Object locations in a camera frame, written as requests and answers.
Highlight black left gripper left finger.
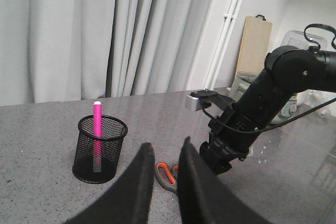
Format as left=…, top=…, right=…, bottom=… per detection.
left=66, top=143, right=154, bottom=223

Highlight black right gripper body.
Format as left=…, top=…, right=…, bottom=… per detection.
left=199, top=132, right=247, bottom=175

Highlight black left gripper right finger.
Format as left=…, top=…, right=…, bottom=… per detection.
left=177, top=136, right=270, bottom=223

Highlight grey orange scissors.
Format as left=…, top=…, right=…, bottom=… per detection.
left=154, top=162, right=179, bottom=195

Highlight pink marker pen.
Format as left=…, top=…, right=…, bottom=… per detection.
left=93, top=101, right=102, bottom=173

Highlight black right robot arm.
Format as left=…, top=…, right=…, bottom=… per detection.
left=199, top=46, right=335, bottom=175

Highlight black mesh pen holder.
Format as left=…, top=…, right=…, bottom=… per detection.
left=72, top=115, right=128, bottom=184

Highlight clear glass jar appliance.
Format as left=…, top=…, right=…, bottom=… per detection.
left=229, top=30, right=327, bottom=125

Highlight wooden cutting board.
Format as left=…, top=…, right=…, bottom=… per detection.
left=236, top=14, right=272, bottom=74

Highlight grey curtain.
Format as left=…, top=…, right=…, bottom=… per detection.
left=1, top=0, right=211, bottom=105

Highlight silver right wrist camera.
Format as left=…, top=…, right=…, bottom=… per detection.
left=185, top=89, right=218, bottom=111

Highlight white wall pipe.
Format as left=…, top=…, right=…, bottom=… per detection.
left=203, top=0, right=243, bottom=90

